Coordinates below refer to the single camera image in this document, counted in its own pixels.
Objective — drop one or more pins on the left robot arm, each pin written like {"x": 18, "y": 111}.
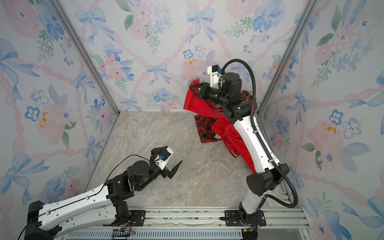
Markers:
{"x": 105, "y": 205}

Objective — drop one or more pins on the plain red cloth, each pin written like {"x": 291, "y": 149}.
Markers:
{"x": 213, "y": 126}

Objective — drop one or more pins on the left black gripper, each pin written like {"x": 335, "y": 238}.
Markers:
{"x": 174, "y": 170}

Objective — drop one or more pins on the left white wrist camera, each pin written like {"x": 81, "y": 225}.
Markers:
{"x": 163, "y": 157}

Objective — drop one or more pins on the left aluminium corner post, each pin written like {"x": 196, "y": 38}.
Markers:
{"x": 81, "y": 49}

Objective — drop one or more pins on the red black checked shirt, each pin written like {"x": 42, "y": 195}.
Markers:
{"x": 205, "y": 129}

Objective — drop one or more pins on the aluminium corner post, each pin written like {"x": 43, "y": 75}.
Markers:
{"x": 81, "y": 49}
{"x": 291, "y": 47}

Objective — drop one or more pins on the black mounting plate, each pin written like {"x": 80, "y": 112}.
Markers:
{"x": 133, "y": 218}
{"x": 239, "y": 218}

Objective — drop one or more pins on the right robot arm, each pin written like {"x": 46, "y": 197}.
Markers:
{"x": 241, "y": 115}

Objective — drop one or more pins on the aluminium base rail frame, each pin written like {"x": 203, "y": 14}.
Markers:
{"x": 210, "y": 223}

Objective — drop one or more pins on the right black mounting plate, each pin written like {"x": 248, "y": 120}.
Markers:
{"x": 239, "y": 218}

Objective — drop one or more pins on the right aluminium corner post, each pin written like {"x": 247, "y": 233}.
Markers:
{"x": 291, "y": 47}

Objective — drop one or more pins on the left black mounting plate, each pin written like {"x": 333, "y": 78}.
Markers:
{"x": 133, "y": 218}

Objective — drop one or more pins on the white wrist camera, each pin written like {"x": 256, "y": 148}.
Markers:
{"x": 163, "y": 157}
{"x": 216, "y": 77}

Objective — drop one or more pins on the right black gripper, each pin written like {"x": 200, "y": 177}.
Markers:
{"x": 205, "y": 91}

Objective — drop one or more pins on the brown multicolour plaid shirt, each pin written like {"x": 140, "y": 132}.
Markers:
{"x": 248, "y": 98}

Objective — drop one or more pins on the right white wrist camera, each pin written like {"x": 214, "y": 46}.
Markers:
{"x": 216, "y": 77}

